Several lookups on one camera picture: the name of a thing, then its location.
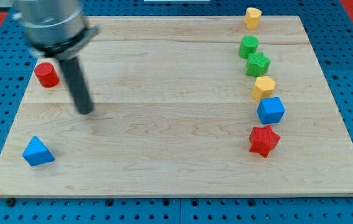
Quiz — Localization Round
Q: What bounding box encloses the yellow heart block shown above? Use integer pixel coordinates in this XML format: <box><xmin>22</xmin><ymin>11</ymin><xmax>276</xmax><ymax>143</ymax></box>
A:
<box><xmin>245</xmin><ymin>7</ymin><xmax>262</xmax><ymax>30</ymax></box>

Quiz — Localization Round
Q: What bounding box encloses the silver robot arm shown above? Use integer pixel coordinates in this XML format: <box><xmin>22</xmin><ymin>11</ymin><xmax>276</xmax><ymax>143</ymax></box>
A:
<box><xmin>13</xmin><ymin>0</ymin><xmax>100</xmax><ymax>114</ymax></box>

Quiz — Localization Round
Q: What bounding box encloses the green cylinder block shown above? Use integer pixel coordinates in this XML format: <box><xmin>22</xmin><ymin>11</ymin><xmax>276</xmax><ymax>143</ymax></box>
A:
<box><xmin>238</xmin><ymin>35</ymin><xmax>259</xmax><ymax>59</ymax></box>

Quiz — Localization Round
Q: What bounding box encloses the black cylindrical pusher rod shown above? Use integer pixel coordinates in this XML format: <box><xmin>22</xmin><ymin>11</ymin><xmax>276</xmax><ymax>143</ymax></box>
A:
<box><xmin>59</xmin><ymin>57</ymin><xmax>93</xmax><ymax>114</ymax></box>

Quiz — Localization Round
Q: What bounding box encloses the green star block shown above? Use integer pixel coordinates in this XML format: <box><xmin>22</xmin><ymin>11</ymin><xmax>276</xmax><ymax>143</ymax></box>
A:
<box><xmin>246</xmin><ymin>52</ymin><xmax>271</xmax><ymax>77</ymax></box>

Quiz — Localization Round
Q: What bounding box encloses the red star block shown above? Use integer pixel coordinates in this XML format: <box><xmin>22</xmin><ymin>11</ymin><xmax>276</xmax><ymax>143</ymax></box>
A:
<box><xmin>249</xmin><ymin>125</ymin><xmax>281</xmax><ymax>158</ymax></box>

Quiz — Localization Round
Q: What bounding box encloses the red cylinder block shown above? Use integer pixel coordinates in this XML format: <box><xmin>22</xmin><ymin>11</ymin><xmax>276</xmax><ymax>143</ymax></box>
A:
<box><xmin>34</xmin><ymin>62</ymin><xmax>60</xmax><ymax>88</ymax></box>

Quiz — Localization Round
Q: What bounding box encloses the blue cube block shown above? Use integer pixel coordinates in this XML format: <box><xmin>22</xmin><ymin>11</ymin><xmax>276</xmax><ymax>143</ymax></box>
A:
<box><xmin>257</xmin><ymin>97</ymin><xmax>285</xmax><ymax>124</ymax></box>

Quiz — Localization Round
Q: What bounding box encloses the yellow hexagon block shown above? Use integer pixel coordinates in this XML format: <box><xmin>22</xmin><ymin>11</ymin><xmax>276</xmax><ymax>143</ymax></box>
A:
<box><xmin>252</xmin><ymin>76</ymin><xmax>276</xmax><ymax>101</ymax></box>

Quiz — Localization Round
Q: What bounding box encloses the blue triangle block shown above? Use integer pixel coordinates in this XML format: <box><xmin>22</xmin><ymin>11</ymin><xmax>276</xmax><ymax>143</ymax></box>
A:
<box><xmin>22</xmin><ymin>136</ymin><xmax>55</xmax><ymax>166</ymax></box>

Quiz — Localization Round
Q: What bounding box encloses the wooden board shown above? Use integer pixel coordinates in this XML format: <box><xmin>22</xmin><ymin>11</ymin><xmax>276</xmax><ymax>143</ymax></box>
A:
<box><xmin>0</xmin><ymin>16</ymin><xmax>353</xmax><ymax>198</ymax></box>

